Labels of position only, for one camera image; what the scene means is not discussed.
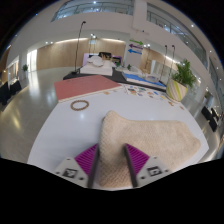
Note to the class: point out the small round wooden piece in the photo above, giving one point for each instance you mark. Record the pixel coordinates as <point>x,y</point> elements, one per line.
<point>182,107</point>
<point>171,103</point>

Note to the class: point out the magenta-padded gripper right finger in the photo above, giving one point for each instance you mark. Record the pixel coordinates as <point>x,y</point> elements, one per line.
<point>138,161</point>

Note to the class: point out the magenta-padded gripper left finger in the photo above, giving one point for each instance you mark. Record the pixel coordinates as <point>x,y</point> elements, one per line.
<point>85,163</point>

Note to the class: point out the white landscape model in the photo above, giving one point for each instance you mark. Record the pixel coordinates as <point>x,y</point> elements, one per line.
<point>96,70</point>

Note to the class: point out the arrow direction sign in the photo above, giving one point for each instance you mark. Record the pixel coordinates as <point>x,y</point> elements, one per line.
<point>135,47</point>

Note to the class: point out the beige terry towel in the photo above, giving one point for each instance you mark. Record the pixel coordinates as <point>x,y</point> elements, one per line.
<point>146,140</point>

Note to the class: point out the potted plant in striped pot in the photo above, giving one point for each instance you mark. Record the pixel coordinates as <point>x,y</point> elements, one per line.
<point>175,90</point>

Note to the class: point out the pink flat board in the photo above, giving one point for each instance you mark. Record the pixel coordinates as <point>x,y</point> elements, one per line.
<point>85,86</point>

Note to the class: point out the sheet of colourful stickers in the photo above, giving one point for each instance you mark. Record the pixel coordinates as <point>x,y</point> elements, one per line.
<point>143,91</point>

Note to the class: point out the group of black chairs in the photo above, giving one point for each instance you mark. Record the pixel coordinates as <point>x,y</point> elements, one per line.
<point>8,91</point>
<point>210,118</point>

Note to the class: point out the black floor lamp pole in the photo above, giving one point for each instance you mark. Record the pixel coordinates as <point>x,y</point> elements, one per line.
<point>78,50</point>
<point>172,60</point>
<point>163,63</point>

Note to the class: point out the small far potted plant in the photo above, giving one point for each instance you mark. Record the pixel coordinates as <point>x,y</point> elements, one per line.
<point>25,67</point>

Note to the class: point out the blue and white model board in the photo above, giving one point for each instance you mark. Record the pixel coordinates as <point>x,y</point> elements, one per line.
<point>136,79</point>

